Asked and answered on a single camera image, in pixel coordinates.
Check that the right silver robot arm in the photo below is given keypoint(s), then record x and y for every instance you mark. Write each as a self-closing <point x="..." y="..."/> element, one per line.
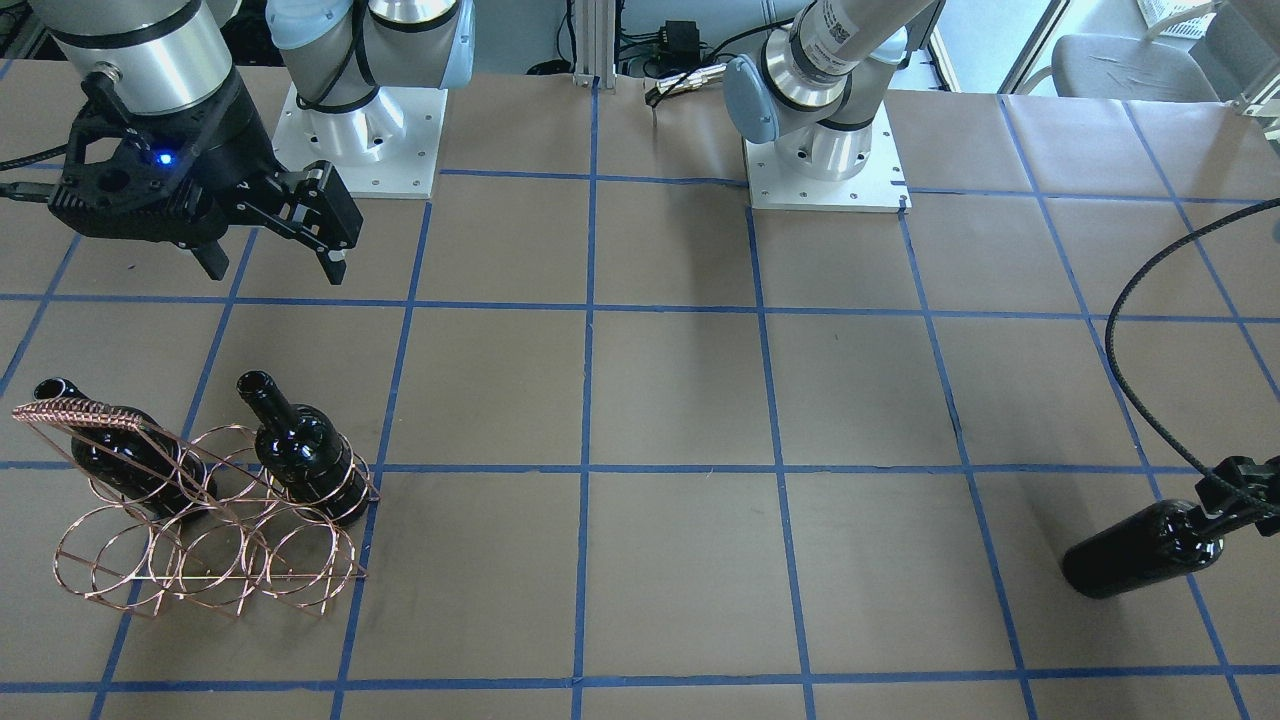
<point x="162" y="56"/>

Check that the dark wine bottle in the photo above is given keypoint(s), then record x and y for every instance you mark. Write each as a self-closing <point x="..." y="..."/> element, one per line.
<point x="304" y="453"/>
<point x="1153" y="545"/>

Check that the copper wire wine basket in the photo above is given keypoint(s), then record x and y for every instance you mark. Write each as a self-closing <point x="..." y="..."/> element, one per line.
<point x="238" y="538"/>

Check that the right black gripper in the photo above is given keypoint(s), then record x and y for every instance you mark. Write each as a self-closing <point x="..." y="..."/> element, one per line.
<point x="228" y="143"/>

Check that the grey office chair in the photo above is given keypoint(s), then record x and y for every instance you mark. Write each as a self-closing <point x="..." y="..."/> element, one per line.
<point x="1235" y="61"/>

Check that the dark wine bottle in basket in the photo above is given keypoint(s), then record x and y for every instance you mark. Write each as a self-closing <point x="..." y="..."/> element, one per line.
<point x="304" y="453"/>

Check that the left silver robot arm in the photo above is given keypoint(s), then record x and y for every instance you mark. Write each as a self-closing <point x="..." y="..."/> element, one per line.
<point x="811" y="73"/>

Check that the aluminium frame post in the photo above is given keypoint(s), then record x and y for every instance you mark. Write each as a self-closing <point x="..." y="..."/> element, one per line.
<point x="594" y="43"/>

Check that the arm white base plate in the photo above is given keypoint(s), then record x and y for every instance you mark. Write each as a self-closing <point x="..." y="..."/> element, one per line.
<point x="386" y="150"/>
<point x="824" y="169"/>

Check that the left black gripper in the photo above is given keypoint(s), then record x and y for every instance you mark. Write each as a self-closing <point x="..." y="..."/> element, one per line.
<point x="1243" y="484"/>

